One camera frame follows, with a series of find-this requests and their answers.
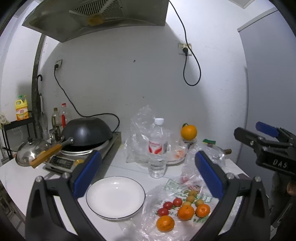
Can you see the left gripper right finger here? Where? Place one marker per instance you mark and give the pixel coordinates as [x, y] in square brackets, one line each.
[252, 221]

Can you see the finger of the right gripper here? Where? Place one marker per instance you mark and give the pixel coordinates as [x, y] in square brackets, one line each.
[267, 129]
[250, 139]

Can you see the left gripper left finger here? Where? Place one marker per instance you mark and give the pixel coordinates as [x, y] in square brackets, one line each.
[43, 220]

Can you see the mandarin orange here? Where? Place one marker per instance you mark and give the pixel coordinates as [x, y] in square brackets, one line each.
[185, 213]
[202, 210]
[165, 223]

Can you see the small yellow kumquat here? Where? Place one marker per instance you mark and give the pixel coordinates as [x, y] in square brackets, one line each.
[199, 202]
[193, 193]
[187, 203]
[190, 198]

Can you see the red cherry tomato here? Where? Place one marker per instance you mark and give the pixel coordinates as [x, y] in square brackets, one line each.
[168, 205]
[177, 202]
[163, 212]

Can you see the green yellow sponge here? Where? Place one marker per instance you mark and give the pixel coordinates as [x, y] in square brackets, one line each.
[209, 142]

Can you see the large orange with leaf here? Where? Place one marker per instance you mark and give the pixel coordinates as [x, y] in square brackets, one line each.
[188, 132]

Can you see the silver induction cooker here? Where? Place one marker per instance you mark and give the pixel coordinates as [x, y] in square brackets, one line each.
[65, 161]

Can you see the crumpled clear plastic bag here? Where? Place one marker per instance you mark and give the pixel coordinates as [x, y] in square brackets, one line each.
[215, 154]

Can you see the steel pot lid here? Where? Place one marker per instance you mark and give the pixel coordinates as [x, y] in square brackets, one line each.
[29, 150]

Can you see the printed plastic fruit bag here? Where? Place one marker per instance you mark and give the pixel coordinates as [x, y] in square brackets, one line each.
[143, 225]

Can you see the white round plate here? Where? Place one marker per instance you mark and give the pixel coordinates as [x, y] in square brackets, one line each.
[115, 198]

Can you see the small plate with peels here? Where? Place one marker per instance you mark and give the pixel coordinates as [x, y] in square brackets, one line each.
[176, 152]

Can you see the red tomato in bag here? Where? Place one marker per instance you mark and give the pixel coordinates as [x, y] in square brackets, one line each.
[184, 180]

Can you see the black umbrella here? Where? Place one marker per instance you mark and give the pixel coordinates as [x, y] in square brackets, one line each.
[39, 78]

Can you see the clear plastic water bottle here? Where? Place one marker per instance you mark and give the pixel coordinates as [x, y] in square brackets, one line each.
[157, 147]

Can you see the dark oil bottle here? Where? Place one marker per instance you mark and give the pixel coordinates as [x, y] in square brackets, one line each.
[56, 120]

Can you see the black wok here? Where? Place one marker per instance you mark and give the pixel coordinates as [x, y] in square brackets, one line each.
[80, 134]

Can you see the black metal rack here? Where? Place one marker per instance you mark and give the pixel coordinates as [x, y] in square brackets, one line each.
[17, 132]

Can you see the red label sauce bottle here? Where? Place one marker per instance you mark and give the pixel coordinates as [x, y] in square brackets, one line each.
[65, 115]

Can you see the yellow detergent bottle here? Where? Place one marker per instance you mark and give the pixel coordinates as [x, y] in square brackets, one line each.
[21, 107]

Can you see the range hood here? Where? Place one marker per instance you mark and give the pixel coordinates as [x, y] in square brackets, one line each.
[68, 19]

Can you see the white wall socket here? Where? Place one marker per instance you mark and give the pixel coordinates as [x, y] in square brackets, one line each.
[184, 48]

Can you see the left wall socket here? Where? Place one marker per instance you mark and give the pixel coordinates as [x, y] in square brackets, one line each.
[58, 64]

